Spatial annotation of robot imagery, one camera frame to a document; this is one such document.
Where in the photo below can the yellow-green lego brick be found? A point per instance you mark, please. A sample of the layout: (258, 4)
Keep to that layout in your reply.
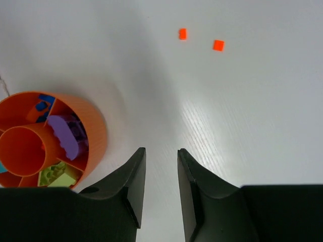
(50, 174)
(63, 181)

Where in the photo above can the small orange lego tile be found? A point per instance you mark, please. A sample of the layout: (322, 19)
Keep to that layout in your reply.
(218, 45)

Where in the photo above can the teal 2x4 lego brick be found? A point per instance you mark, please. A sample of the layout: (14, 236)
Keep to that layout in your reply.
(2, 168)

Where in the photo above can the blue rounded lego brick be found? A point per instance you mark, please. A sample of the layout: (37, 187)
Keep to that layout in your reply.
(46, 101)

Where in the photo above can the small orange lego piece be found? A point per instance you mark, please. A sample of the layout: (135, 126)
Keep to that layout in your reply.
(182, 34)

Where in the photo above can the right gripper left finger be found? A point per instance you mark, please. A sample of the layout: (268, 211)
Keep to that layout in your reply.
(109, 210)

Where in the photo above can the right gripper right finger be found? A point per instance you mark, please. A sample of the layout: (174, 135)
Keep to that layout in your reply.
(215, 210)

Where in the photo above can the purple arch lego brick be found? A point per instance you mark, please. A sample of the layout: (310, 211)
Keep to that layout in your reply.
(78, 131)

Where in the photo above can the purple rounded lego brick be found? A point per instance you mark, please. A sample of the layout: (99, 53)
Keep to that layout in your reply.
(58, 123)

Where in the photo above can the orange round divided container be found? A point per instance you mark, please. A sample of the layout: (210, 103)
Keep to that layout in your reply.
(22, 137)

